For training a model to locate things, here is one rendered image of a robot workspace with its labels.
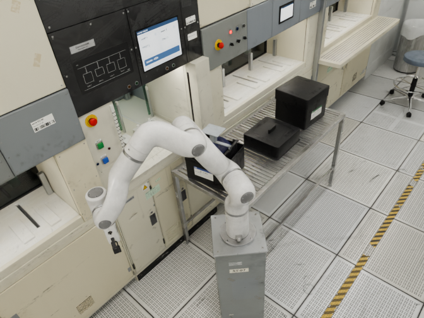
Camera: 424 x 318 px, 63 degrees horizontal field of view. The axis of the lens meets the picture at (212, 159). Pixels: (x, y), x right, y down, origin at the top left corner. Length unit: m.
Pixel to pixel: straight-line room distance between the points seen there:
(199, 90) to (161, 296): 1.44
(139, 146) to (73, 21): 0.67
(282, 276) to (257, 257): 0.81
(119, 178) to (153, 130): 0.23
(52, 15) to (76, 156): 0.66
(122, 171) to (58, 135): 0.51
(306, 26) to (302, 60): 0.31
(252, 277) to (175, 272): 0.85
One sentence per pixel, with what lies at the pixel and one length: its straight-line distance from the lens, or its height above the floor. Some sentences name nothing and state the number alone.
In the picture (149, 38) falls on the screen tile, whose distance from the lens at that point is 1.94.
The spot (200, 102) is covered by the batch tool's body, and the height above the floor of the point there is 1.14.
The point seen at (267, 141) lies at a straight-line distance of 2.35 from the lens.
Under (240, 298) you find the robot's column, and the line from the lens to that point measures 2.20.
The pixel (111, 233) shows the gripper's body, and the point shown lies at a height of 1.12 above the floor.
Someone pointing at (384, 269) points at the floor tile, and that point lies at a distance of 2.87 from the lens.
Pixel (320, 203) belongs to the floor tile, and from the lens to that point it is 3.17.
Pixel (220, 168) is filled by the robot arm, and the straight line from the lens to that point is 1.49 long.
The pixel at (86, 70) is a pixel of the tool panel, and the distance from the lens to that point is 1.76.
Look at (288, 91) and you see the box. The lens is 2.63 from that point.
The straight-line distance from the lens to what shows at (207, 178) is 2.14.
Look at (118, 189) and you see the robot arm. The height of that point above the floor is 1.36.
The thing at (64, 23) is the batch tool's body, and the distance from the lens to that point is 1.69.
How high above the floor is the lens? 2.24
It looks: 38 degrees down
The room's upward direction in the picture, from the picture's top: 5 degrees counter-clockwise
